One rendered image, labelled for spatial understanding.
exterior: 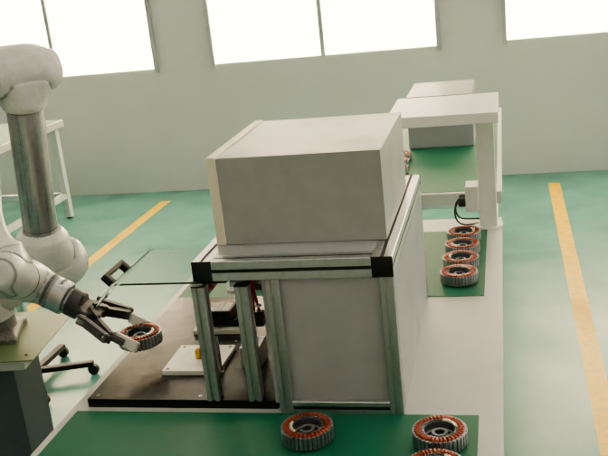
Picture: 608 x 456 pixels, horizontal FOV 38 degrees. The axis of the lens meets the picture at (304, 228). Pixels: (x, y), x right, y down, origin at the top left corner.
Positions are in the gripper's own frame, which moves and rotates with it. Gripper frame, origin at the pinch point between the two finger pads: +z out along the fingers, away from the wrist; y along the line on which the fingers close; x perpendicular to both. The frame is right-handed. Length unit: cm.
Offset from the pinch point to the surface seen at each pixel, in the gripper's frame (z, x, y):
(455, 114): 52, -72, 81
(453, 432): 72, -34, -37
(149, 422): 14.1, 3.0, -27.1
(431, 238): 65, -28, 97
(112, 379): -0.4, 9.1, -9.6
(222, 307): 16.3, -18.2, -1.4
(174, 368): 12.3, 0.3, -6.6
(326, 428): 49, -22, -37
